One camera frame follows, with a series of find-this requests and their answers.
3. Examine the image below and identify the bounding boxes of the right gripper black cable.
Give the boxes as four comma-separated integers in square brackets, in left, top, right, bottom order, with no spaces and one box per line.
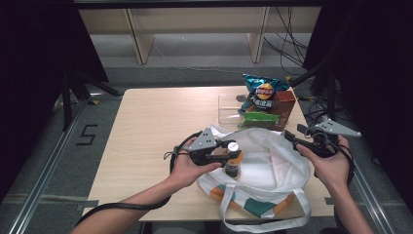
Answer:
[337,142,357,188]

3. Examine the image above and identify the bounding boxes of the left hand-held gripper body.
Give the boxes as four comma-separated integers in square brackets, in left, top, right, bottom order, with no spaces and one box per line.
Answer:
[188,127,228,168]

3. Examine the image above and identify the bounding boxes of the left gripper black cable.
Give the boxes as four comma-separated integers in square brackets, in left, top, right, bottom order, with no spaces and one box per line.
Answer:
[76,131,204,227]

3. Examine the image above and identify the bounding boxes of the person's right hand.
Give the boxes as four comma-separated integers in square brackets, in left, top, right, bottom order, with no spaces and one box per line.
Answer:
[295,135,352,193]

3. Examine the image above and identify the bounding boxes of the blue chip bag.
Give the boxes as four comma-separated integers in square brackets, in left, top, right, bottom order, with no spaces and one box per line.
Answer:
[238,73,290,115]

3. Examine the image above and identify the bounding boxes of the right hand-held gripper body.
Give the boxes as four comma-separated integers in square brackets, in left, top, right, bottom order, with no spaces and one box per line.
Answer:
[305,118,362,159]

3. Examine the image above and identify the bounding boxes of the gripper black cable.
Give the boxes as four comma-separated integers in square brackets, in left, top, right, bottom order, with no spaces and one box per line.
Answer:
[76,131,204,227]
[337,142,357,188]

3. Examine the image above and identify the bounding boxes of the white-capped drink bottle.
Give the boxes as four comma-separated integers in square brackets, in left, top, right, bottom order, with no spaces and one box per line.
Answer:
[223,139,244,179]

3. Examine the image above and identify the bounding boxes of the green snack packet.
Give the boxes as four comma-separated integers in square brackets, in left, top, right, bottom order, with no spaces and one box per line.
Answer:
[238,110,281,130]

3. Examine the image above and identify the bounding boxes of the black floor cables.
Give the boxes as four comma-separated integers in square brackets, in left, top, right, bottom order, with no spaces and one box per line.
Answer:
[262,6,310,76]

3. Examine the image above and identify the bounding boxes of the grey floor cable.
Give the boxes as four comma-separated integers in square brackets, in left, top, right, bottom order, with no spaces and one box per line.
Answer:
[150,35,249,75]

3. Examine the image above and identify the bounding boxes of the black cable near stand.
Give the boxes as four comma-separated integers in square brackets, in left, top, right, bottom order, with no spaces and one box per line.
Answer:
[298,95,329,126]

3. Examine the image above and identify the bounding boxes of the brown carton box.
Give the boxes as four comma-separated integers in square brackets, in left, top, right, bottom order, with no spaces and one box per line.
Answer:
[269,90,297,132]

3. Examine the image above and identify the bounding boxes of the black curtain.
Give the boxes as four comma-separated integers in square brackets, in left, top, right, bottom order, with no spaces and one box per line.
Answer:
[301,0,413,206]
[0,0,110,203]

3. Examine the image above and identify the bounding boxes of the clear plastic tray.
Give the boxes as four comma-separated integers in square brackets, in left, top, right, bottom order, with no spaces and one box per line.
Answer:
[217,93,290,127]

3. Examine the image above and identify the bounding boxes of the person's left hand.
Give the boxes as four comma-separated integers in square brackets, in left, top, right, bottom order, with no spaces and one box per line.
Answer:
[167,137,223,189]

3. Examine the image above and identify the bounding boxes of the beige desk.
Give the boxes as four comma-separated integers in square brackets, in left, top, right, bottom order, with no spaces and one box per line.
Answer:
[74,0,322,65]

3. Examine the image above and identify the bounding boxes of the white tote bag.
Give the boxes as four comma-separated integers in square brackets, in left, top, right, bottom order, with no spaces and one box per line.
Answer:
[196,125,313,233]

